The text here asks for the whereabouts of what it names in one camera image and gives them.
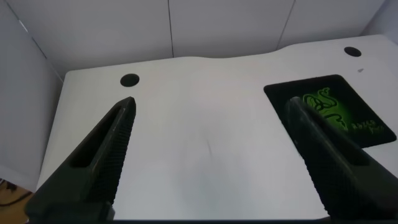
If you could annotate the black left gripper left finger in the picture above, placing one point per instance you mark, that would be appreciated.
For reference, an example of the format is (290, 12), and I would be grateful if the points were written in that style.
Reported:
(102, 168)

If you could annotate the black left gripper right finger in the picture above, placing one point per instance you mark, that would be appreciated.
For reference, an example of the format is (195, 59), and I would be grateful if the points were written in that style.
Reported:
(339, 174)

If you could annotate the black green Razer mouse pad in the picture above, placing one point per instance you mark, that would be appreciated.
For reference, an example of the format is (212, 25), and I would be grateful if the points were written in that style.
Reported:
(342, 87)

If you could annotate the black round desk grommet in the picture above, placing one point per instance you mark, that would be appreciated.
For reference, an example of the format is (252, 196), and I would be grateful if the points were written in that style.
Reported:
(129, 80)
(352, 51)

